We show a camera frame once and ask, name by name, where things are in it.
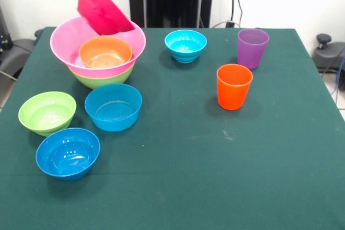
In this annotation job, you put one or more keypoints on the small light blue footed bowl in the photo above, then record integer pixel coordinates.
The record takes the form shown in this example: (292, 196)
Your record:
(185, 45)

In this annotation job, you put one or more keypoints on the dark blue bowl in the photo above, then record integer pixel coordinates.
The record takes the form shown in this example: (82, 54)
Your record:
(67, 154)

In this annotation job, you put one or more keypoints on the dark green tablecloth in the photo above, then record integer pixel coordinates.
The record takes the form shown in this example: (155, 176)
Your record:
(242, 146)

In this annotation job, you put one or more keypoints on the black and grey equipment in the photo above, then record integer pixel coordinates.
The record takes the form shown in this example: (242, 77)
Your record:
(16, 52)

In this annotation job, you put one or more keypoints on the large green bowl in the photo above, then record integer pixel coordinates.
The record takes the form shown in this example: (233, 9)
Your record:
(107, 80)

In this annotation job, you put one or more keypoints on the orange cup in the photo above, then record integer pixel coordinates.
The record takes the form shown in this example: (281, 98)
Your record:
(234, 88)

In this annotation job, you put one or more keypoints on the purple cup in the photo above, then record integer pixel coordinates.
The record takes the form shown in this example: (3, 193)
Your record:
(252, 51)

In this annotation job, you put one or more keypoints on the small red bowl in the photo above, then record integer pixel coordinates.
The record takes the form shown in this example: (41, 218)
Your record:
(102, 12)

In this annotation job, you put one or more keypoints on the wide light blue bowl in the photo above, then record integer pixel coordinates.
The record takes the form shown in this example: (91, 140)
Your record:
(113, 108)

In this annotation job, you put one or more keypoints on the small green bowl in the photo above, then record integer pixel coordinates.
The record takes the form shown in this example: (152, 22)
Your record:
(45, 111)

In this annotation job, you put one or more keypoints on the black equipment with knob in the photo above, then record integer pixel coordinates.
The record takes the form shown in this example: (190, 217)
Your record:
(327, 55)

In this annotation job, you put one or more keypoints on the orange bowl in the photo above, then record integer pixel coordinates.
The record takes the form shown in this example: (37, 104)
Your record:
(105, 49)

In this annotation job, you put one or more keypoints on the large pink bowl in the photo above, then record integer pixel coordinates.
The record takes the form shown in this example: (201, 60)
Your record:
(67, 44)

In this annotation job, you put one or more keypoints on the black round knob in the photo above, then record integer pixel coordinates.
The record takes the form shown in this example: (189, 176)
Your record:
(38, 33)

